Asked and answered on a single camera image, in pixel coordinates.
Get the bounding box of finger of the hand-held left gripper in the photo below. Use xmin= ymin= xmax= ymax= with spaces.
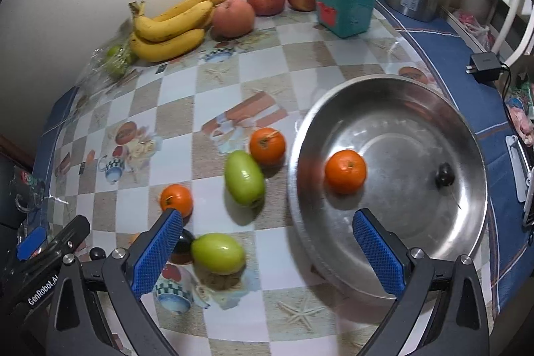
xmin=47 ymin=215 xmax=91 ymax=257
xmin=16 ymin=226 xmax=48 ymax=262

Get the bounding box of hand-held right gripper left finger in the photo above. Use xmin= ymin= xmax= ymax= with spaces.
xmin=46 ymin=208 xmax=184 ymax=356

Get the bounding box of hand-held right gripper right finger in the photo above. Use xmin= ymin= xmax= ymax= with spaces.
xmin=352 ymin=208 xmax=491 ymax=356

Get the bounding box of small brown round fruit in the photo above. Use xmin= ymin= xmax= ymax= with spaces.
xmin=172 ymin=229 xmax=195 ymax=265

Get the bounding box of orange mandarin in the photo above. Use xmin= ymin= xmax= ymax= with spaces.
xmin=324 ymin=149 xmax=368 ymax=195
xmin=249 ymin=126 xmax=287 ymax=165
xmin=160 ymin=184 xmax=194 ymax=217

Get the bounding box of stainless steel basin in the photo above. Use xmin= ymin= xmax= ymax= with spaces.
xmin=287 ymin=74 xmax=489 ymax=300

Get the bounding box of green oval fruit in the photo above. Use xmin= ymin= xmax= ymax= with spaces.
xmin=191 ymin=233 xmax=247 ymax=275
xmin=224 ymin=149 xmax=266 ymax=208

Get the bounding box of small dark round fruit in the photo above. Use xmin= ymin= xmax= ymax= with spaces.
xmin=435 ymin=162 xmax=455 ymax=188

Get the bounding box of white rectangular plastic object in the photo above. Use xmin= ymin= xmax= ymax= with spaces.
xmin=505 ymin=134 xmax=534 ymax=203

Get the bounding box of clear bag of green fruit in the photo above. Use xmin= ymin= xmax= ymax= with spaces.
xmin=79 ymin=35 xmax=140 ymax=90

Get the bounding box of pink printed packet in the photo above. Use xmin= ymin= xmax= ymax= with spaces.
xmin=505 ymin=83 xmax=534 ymax=148

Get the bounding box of black power adapter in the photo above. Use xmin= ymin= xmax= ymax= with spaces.
xmin=466 ymin=52 xmax=503 ymax=83

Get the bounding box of checkered printed tablecloth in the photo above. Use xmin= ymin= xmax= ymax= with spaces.
xmin=31 ymin=0 xmax=534 ymax=356

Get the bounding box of teal plastic box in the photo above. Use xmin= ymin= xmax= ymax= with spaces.
xmin=316 ymin=0 xmax=379 ymax=39

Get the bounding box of pink plastic bag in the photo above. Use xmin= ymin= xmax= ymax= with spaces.
xmin=453 ymin=10 xmax=491 ymax=48

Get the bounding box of white chair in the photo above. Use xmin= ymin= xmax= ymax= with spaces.
xmin=490 ymin=0 xmax=534 ymax=67

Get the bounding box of black cable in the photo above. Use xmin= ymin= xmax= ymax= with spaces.
xmin=500 ymin=63 xmax=513 ymax=106

